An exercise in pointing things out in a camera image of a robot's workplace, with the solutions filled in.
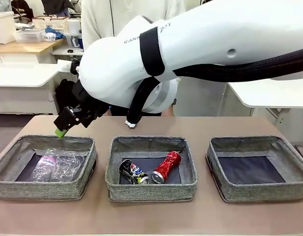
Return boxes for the crushed black Pepsi can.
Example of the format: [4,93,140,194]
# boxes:
[119,159,151,185]

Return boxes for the person white zip jacket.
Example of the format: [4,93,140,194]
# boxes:
[81,0,186,54]

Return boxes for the black backpack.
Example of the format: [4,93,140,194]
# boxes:
[55,79,80,116]

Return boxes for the crushed clear plastic cup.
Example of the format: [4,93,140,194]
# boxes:
[51,149,85,182]

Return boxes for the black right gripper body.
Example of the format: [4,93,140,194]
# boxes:
[72,81,111,128]

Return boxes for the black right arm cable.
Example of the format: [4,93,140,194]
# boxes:
[126,48,303,125]

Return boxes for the grey fabric basket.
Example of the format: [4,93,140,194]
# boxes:
[0,134,98,201]
[105,136,199,203]
[206,136,303,203]

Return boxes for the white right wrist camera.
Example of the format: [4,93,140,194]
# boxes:
[57,59,81,74]

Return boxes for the crushed red soda can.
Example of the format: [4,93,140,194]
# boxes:
[151,151,182,184]

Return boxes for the white storage box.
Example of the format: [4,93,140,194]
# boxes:
[0,11,16,45]

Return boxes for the light wooden crate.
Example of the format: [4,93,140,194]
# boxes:
[32,16,70,34]

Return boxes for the person left hand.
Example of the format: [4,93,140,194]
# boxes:
[162,104,176,117]

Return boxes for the person black trousers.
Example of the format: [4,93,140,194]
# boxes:
[109,106,129,116]

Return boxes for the white shelf table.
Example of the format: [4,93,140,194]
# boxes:
[52,46,85,58]

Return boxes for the plastic bottle blue cap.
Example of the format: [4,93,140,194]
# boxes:
[30,148,59,183]

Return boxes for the blue cloth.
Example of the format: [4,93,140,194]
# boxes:
[45,27,66,40]

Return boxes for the white desk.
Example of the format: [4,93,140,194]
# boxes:
[0,63,66,116]

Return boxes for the white plastic mesh basket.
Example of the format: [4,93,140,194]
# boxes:
[15,29,45,44]

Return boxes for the large white table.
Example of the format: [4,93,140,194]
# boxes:
[227,78,303,127]

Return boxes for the wooden top table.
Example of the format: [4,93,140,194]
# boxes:
[0,36,67,64]

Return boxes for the dark blue bottle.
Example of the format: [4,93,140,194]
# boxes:
[72,36,84,49]

